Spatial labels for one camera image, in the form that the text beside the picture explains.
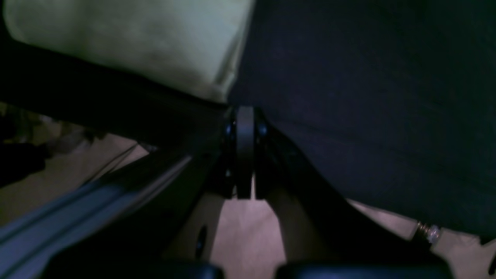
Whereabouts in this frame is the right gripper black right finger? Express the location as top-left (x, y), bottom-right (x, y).
top-left (254, 110), bottom-right (453, 279)

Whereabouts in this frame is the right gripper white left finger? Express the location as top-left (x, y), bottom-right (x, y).
top-left (43, 107), bottom-right (255, 279)

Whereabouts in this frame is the green T-shirt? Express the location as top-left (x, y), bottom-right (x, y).
top-left (3, 0), bottom-right (255, 103)

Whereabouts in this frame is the black table cloth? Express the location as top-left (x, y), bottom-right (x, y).
top-left (1, 0), bottom-right (495, 239)

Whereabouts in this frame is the grey aluminium frame rail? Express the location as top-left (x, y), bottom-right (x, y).
top-left (1, 154), bottom-right (191, 279)

